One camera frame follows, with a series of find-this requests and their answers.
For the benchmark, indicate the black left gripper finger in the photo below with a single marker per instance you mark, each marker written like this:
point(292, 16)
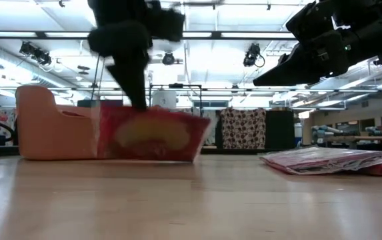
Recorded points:
point(134, 83)

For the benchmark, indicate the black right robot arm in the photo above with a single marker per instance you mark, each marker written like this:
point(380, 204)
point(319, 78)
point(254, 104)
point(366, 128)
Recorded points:
point(374, 30)

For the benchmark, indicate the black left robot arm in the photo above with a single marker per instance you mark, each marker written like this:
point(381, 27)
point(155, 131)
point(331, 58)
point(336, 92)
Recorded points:
point(117, 10)

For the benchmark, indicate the white cylindrical tank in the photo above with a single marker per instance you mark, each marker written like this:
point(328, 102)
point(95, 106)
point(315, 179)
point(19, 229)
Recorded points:
point(164, 98)

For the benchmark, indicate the black room divider panel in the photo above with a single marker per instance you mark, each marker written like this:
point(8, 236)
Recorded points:
point(279, 130)

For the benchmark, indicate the brown patterned white curtain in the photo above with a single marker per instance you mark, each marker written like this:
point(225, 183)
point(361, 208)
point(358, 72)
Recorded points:
point(242, 128)

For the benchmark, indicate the orange plastic basket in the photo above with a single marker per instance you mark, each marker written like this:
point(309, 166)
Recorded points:
point(44, 133)

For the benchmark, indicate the black ceiling-mounted camera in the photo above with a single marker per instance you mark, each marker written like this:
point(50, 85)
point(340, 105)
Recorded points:
point(168, 58)
point(252, 55)
point(35, 53)

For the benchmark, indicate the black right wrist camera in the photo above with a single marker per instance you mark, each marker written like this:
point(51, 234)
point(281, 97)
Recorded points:
point(310, 20)

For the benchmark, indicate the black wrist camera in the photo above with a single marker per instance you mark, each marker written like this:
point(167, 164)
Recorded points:
point(310, 20)
point(165, 25)

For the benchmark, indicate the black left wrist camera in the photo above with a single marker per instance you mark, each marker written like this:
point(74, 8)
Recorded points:
point(165, 25)

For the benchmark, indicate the black overhead frame bar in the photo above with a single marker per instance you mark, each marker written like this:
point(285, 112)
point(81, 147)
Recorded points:
point(237, 34)

